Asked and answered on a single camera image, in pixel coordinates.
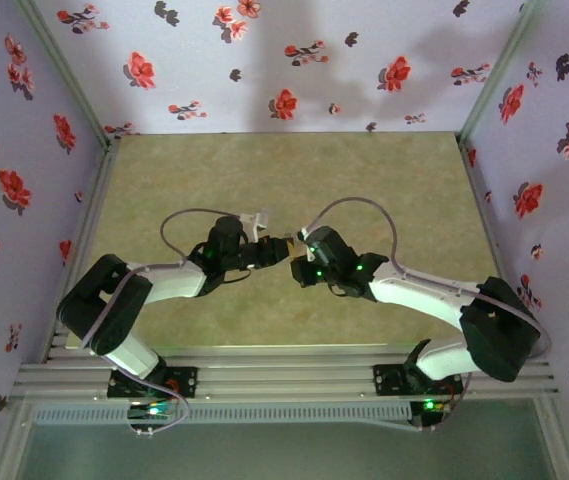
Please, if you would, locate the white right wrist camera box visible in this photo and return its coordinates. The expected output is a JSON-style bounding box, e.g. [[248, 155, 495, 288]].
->
[[297, 227, 315, 261]]

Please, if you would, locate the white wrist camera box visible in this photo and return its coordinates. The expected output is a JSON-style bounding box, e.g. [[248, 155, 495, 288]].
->
[[297, 227, 315, 261], [237, 209, 273, 236]]

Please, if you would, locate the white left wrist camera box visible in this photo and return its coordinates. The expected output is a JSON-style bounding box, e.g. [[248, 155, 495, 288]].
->
[[237, 209, 273, 236]]

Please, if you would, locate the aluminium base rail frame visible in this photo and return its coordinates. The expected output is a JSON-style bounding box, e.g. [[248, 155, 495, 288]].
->
[[11, 343, 560, 401]]

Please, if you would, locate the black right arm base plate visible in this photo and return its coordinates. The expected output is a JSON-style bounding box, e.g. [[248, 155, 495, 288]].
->
[[372, 363, 465, 398]]

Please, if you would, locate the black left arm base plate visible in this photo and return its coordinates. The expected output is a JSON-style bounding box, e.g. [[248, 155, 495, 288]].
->
[[107, 366, 199, 400]]

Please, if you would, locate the aluminium side rail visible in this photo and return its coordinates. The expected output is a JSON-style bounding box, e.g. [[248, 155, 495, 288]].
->
[[456, 133, 533, 357], [38, 137, 121, 362]]

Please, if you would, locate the grey slotted cable duct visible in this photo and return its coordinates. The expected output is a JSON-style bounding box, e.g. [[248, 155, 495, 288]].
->
[[31, 403, 413, 427]]

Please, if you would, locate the aluminium corner post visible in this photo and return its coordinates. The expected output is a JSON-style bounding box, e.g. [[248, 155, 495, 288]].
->
[[16, 0, 115, 149], [456, 0, 540, 144]]

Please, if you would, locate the aluminium lower frame post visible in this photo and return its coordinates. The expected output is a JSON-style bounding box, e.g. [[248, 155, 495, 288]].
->
[[0, 399, 35, 480], [533, 397, 569, 480]]

